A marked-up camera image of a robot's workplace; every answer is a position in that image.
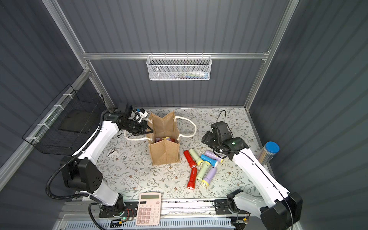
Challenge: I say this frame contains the purple flashlight horizontal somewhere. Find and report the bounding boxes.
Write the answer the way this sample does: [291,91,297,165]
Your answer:
[205,150,223,163]

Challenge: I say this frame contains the blue flashlight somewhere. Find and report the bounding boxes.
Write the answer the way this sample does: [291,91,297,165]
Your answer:
[201,154,219,167]

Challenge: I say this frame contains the brown paper tote bag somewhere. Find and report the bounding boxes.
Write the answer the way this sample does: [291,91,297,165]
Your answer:
[135,112,197,165]

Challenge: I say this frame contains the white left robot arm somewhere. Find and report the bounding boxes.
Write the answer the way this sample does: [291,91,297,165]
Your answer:
[60,108,153,211]

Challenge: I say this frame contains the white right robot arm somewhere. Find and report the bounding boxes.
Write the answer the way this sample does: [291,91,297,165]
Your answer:
[202,131,303,230]

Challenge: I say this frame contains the green flashlight lower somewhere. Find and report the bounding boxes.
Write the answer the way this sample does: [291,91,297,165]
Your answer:
[196,161,211,181]

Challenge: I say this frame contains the green flashlight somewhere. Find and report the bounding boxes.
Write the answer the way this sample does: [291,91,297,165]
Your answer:
[196,161,211,181]
[189,149,204,165]

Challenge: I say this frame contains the green flashlight upper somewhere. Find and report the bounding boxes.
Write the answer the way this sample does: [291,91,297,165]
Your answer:
[189,149,204,165]

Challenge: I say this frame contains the purple flashlight bottom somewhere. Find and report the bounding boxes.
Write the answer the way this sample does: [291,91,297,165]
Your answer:
[201,167,217,187]

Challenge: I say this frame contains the red flashlight bottom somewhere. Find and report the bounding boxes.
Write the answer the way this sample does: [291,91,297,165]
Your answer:
[187,167,197,190]

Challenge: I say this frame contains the blue-lidded cylinder container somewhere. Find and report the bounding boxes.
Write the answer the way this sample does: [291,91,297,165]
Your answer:
[256,141,280,165]

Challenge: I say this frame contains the markers in white basket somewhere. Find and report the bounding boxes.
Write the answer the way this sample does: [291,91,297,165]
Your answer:
[171,71,210,80]

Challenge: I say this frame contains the pink calculator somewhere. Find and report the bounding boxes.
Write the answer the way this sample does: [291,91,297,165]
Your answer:
[136,192,162,226]

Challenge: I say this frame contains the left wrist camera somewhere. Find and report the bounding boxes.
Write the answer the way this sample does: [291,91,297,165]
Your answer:
[119,103,148,123]

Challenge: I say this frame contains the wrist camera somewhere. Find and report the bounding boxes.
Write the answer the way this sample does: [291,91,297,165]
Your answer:
[119,103,148,123]
[211,121,233,140]

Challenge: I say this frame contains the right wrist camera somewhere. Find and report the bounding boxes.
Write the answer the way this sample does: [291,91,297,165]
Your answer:
[211,121,233,140]

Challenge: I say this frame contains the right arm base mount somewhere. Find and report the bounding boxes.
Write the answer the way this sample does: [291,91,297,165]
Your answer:
[212,199,250,215]

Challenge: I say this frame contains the black wire basket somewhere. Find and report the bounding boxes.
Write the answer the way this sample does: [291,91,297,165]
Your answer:
[22,84,106,156]

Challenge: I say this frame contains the white wire mesh basket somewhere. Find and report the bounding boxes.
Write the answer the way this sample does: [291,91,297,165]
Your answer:
[146,57,212,81]

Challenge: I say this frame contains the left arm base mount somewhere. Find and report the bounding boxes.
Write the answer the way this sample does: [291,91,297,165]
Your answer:
[98,201,139,219]

